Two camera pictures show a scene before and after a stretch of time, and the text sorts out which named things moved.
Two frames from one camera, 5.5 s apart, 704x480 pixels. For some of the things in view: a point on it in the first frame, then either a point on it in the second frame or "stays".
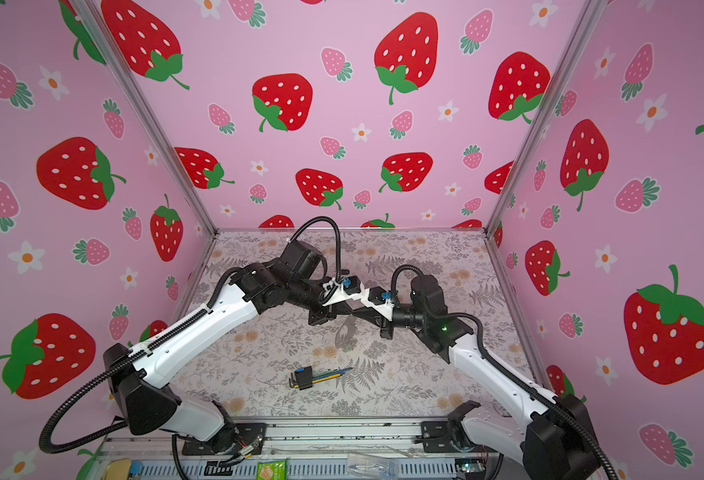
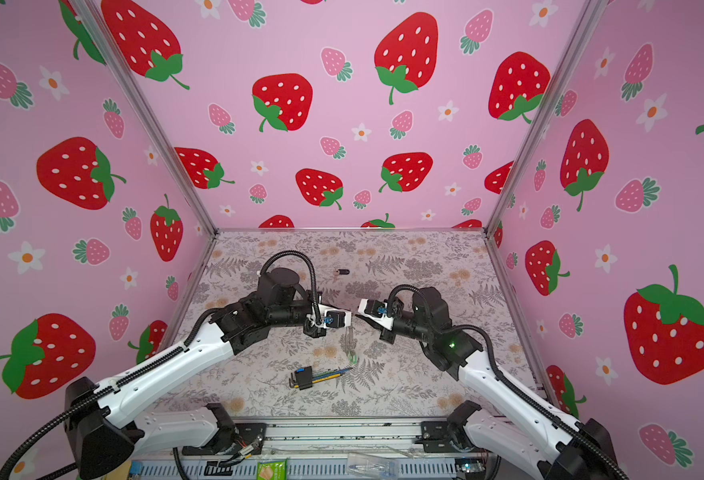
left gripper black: (330, 313) → (313, 333)
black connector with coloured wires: (304, 378) stays
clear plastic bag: (380, 466) stays
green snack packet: (272, 470) stays
